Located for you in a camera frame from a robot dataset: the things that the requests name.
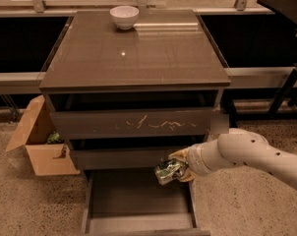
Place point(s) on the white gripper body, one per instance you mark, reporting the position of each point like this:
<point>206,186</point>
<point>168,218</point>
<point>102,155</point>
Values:
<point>195,161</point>

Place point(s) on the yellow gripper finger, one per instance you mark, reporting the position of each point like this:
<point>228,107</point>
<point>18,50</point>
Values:
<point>188,176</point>
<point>180,155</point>

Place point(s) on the green soda can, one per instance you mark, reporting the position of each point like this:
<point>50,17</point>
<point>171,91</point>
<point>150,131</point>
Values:
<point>169,171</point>

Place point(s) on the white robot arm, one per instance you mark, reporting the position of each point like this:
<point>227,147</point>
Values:
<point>238,148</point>

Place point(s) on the bottom open grey drawer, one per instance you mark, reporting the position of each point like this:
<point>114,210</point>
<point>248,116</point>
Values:
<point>130,202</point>

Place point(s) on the grey drawer cabinet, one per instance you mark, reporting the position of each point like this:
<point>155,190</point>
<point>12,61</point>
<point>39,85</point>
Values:
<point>163,51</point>

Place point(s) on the top grey drawer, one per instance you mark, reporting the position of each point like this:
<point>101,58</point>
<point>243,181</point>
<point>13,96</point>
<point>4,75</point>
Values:
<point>133,114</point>

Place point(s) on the middle grey drawer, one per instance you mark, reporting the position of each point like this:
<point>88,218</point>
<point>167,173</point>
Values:
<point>114,153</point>

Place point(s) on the green item in box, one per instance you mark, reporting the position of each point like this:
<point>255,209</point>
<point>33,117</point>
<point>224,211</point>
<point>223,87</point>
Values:
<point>54,138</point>

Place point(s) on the open cardboard box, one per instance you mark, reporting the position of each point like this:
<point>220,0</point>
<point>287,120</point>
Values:
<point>32,134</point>

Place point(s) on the white ceramic bowl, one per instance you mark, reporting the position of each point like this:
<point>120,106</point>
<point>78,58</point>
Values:
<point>124,17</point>

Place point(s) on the metal window railing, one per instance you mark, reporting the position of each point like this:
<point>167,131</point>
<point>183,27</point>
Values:
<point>28,82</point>

